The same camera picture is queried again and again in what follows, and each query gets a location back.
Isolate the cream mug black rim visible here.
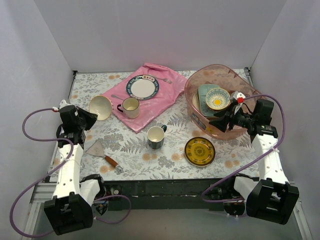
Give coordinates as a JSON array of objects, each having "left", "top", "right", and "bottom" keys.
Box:
[{"left": 117, "top": 97, "right": 140, "bottom": 119}]

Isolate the wooden handled metal scraper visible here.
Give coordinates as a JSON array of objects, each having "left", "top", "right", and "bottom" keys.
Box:
[{"left": 86, "top": 140, "right": 124, "bottom": 173}]

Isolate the silver fork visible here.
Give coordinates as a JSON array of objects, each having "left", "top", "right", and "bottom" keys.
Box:
[{"left": 156, "top": 77, "right": 172, "bottom": 84}]

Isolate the pink transparent plastic bin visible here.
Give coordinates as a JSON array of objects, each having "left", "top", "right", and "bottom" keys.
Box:
[{"left": 184, "top": 63, "right": 266, "bottom": 140}]

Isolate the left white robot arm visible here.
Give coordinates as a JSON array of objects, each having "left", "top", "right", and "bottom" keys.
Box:
[{"left": 44, "top": 100, "right": 107, "bottom": 235}]

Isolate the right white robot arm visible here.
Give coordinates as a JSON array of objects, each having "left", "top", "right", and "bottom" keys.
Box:
[{"left": 210, "top": 97, "right": 300, "bottom": 225}]

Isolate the cream bowl pink rim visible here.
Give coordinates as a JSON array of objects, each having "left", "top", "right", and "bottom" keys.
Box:
[{"left": 88, "top": 95, "right": 113, "bottom": 121}]

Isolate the mint divided rectangular tray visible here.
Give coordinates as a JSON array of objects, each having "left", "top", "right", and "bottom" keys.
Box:
[{"left": 199, "top": 105, "right": 217, "bottom": 118}]

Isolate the aluminium frame rail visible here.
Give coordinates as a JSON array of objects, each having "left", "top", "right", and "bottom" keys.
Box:
[{"left": 23, "top": 183, "right": 313, "bottom": 240}]

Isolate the yellow patterned plate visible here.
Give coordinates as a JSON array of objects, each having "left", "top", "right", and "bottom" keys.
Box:
[{"left": 184, "top": 137, "right": 216, "bottom": 167}]

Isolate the striped white bowl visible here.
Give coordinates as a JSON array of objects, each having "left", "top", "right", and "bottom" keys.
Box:
[{"left": 205, "top": 87, "right": 230, "bottom": 111}]

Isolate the silver spoon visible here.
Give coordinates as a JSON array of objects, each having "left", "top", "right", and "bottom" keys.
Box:
[{"left": 111, "top": 94, "right": 124, "bottom": 100}]

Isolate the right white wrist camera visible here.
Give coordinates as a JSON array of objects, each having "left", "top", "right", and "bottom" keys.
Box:
[{"left": 229, "top": 91, "right": 246, "bottom": 114}]

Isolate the green rimmed white plate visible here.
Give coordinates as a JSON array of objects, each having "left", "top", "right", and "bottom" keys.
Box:
[{"left": 126, "top": 74, "right": 160, "bottom": 100}]

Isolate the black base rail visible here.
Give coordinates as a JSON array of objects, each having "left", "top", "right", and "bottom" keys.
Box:
[{"left": 99, "top": 176, "right": 251, "bottom": 213}]

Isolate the dark green mug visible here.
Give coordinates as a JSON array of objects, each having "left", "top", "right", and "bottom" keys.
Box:
[{"left": 147, "top": 125, "right": 167, "bottom": 150}]

